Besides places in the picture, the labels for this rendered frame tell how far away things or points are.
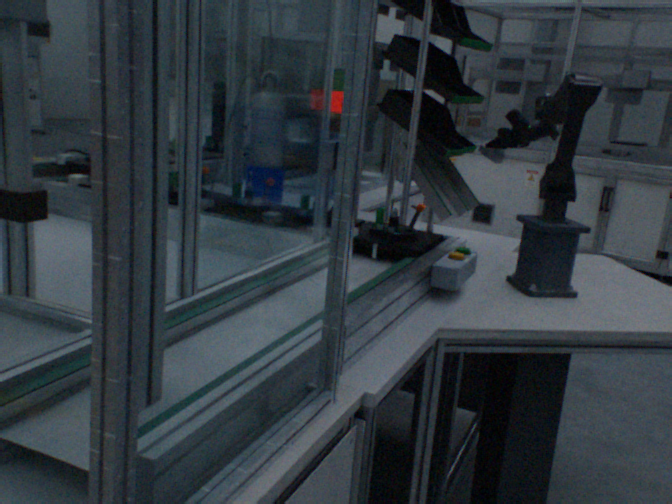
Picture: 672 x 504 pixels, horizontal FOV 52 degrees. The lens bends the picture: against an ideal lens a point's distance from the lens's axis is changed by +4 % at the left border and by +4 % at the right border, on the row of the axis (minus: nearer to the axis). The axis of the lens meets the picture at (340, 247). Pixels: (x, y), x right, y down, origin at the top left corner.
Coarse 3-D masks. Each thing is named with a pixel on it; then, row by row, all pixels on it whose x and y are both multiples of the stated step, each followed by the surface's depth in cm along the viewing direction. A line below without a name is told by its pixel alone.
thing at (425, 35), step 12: (444, 0) 208; (456, 0) 217; (408, 24) 232; (372, 48) 205; (420, 48) 199; (456, 48) 226; (372, 60) 207; (420, 60) 199; (420, 72) 200; (420, 84) 201; (420, 96) 202; (420, 108) 204; (396, 132) 241; (396, 144) 241; (408, 144) 206; (396, 156) 243; (408, 156) 207; (360, 168) 214; (408, 168) 208; (360, 180) 216; (408, 180) 208; (408, 192) 209; (384, 216) 249; (432, 216) 241; (432, 228) 243
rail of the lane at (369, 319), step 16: (448, 240) 197; (464, 240) 199; (432, 256) 179; (400, 272) 160; (416, 272) 161; (384, 288) 147; (400, 288) 149; (416, 288) 161; (432, 288) 176; (352, 304) 134; (368, 304) 135; (384, 304) 141; (400, 304) 151; (416, 304) 164; (352, 320) 126; (368, 320) 135; (384, 320) 143; (400, 320) 154; (352, 336) 126; (368, 336) 135; (384, 336) 145; (352, 352) 128
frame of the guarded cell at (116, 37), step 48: (96, 0) 54; (96, 48) 55; (96, 96) 56; (96, 144) 57; (144, 144) 59; (96, 192) 58; (96, 240) 60; (96, 288) 61; (336, 288) 108; (96, 336) 62; (336, 336) 109; (96, 384) 63; (336, 384) 114; (96, 432) 64; (288, 432) 99; (96, 480) 65; (240, 480) 88
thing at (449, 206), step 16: (400, 160) 212; (416, 160) 219; (432, 160) 220; (416, 176) 210; (432, 176) 220; (432, 192) 207; (448, 192) 218; (432, 208) 208; (448, 208) 216; (464, 208) 216
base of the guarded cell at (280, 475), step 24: (336, 408) 113; (312, 432) 105; (336, 432) 114; (288, 456) 98; (312, 456) 103; (336, 456) 113; (264, 480) 92; (288, 480) 97; (312, 480) 105; (336, 480) 116
